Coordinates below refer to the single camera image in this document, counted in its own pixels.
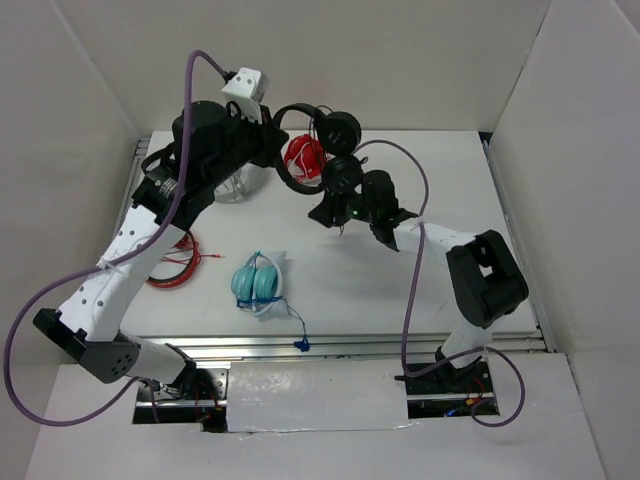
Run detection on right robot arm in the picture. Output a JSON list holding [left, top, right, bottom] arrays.
[[309, 169, 529, 392]]

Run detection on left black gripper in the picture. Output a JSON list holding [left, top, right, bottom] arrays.
[[204, 103, 289, 188]]

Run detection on teal white headphones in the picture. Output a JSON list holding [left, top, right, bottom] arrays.
[[230, 250, 311, 353]]

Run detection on black wired headphones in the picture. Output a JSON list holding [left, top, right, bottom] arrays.
[[272, 102, 371, 236]]

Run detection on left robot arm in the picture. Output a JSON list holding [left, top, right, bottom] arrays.
[[33, 101, 289, 399]]

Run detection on aluminium rail frame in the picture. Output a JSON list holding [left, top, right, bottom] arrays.
[[139, 333, 544, 361]]

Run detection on grey white headphones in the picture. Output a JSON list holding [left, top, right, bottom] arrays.
[[214, 164, 267, 204]]

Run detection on red wrapped headphones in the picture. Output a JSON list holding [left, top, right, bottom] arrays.
[[283, 134, 326, 186]]

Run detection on black headphones at back left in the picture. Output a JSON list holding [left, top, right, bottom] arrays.
[[140, 143, 173, 174]]

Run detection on white foil-covered panel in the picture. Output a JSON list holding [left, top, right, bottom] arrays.
[[226, 360, 409, 433]]

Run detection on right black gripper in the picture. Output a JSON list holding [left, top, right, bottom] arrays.
[[309, 177, 379, 228]]

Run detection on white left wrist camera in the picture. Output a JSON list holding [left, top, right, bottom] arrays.
[[221, 67, 270, 118]]

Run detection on red black headphones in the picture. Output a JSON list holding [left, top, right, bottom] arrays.
[[146, 231, 224, 290]]

